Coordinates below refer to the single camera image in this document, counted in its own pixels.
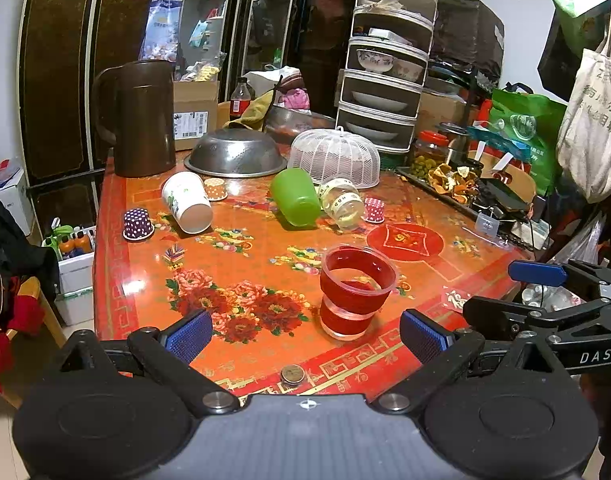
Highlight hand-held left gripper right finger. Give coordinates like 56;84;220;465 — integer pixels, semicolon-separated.
373;310;569;414

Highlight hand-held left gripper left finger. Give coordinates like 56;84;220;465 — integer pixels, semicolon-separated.
45;308;241;418

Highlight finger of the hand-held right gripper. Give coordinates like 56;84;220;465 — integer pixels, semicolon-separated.
508;259;611;302
463;296;611;346

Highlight red translucent plastic cup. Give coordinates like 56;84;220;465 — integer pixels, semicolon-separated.
319;245;399;339

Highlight small purple dotted cup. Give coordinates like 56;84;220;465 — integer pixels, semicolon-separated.
122;208;155;242

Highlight white paper cup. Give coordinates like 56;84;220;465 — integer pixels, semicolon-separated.
161;171;214;235

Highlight small orange dotted cup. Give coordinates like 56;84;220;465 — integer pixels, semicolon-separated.
204;177;229;202

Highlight green plastic cup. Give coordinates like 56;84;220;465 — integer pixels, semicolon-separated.
270;167;322;227

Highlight clear plastic bag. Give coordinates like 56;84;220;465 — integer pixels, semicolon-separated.
550;214;607;267

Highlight small clear plastic piece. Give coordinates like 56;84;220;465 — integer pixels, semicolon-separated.
477;212;502;237

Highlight dried orange peels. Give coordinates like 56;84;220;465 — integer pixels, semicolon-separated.
428;162;482;197

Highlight white foam box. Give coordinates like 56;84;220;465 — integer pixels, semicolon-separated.
42;225;97;327

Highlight teal plastic bag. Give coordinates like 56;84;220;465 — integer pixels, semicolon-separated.
435;121;532;162

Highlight green shopping bag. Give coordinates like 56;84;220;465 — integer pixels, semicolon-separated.
488;84;569;197

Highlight dark metal tray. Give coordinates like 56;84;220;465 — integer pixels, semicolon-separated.
396;162;486;208

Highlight wooden chair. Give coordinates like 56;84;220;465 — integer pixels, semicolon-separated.
4;276;67;408

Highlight clear glass jar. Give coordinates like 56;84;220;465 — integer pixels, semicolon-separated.
318;178;366;232

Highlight white tote bag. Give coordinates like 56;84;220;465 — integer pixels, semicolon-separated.
557;0;611;204

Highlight red lid glass jar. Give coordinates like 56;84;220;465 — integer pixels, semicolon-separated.
413;131;454;181

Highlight plain cardboard box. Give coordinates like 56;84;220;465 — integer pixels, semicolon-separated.
416;91;480;137

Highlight dark clothing pile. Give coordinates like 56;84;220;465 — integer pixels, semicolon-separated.
0;180;61;393

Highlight steel colander bowl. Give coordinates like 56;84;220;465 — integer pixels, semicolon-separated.
184;128;288;177

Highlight white mesh food cover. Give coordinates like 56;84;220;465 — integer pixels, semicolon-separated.
288;127;381;190

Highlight black paper bag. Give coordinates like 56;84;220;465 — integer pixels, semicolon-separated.
538;20;583;103

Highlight white plate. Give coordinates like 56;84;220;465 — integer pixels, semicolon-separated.
344;122;402;142
350;91;410;114

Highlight small white box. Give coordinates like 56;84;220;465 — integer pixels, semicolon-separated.
0;167;34;237

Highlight labelled cardboard box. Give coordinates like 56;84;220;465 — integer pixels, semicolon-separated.
172;80;220;152

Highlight brown plastic pitcher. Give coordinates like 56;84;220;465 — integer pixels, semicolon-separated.
92;60;177;178

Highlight yellow green cloth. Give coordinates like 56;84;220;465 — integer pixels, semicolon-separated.
222;94;274;133

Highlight steel basin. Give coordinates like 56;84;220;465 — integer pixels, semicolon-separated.
264;107;336;145

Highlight dark soda bottle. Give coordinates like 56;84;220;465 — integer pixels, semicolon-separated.
230;77;254;121

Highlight black fabric case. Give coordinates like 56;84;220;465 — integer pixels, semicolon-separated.
429;0;505;85

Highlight pink cloth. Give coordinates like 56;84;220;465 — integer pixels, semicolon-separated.
280;88;311;111

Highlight green foil bag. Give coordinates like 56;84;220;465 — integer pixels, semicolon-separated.
552;0;611;57

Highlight patterned ceramic bowl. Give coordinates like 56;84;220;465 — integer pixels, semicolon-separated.
356;49;396;74

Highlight tiered mesh food rack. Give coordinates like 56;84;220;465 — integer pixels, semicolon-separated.
335;0;439;153

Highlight dark wooden wardrobe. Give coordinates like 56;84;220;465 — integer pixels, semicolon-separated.
18;0;397;221

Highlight blue white snack bag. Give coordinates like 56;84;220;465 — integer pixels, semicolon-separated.
139;0;186;63

